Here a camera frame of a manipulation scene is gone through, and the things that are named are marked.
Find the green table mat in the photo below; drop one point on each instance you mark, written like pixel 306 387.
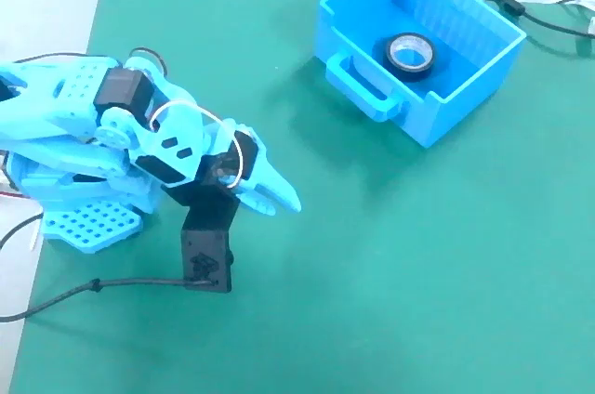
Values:
pixel 325 273

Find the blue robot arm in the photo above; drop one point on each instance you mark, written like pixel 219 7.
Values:
pixel 46 87

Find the black electrical tape roll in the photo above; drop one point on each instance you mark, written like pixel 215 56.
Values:
pixel 390 64

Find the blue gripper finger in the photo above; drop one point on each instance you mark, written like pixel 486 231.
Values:
pixel 260 207
pixel 281 189

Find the blue plastic box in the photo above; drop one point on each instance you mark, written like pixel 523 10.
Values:
pixel 465 101

